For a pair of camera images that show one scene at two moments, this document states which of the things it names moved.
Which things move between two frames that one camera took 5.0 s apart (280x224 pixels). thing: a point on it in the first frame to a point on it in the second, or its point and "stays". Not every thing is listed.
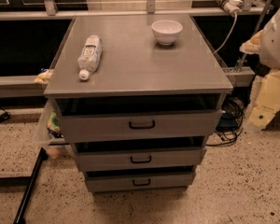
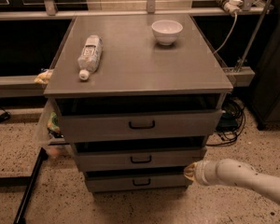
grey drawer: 108,126 stays
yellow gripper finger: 252,46 to 190,171
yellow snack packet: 44,77 stays
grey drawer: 140,159 stays
